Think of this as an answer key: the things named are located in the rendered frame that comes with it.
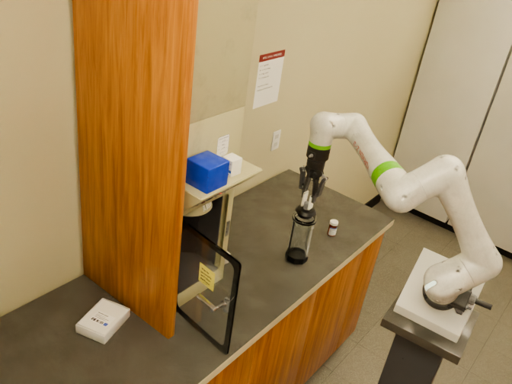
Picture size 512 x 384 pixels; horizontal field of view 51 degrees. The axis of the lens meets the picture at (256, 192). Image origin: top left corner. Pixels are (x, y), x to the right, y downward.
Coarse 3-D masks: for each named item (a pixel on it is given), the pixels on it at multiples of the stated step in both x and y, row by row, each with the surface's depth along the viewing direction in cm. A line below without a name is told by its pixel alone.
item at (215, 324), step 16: (192, 240) 175; (208, 240) 169; (192, 256) 178; (208, 256) 171; (224, 256) 165; (192, 272) 180; (224, 272) 167; (240, 272) 162; (192, 288) 183; (208, 288) 176; (224, 288) 170; (192, 304) 186; (192, 320) 189; (208, 320) 182; (224, 320) 175; (208, 336) 185; (224, 336) 177; (224, 352) 180
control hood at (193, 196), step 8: (248, 168) 188; (256, 168) 189; (240, 176) 182; (248, 176) 184; (232, 184) 177; (184, 192) 170; (192, 192) 169; (200, 192) 170; (216, 192) 172; (184, 200) 172; (192, 200) 169; (200, 200) 167; (184, 208) 173
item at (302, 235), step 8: (296, 216) 234; (312, 216) 233; (296, 224) 229; (296, 232) 230; (304, 232) 229; (296, 240) 232; (304, 240) 231; (296, 248) 234; (304, 248) 234; (296, 256) 236; (304, 256) 237
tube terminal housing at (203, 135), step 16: (240, 112) 184; (192, 128) 167; (208, 128) 173; (224, 128) 180; (240, 128) 188; (192, 144) 170; (208, 144) 177; (192, 208) 185; (224, 208) 206; (224, 224) 211; (224, 240) 211
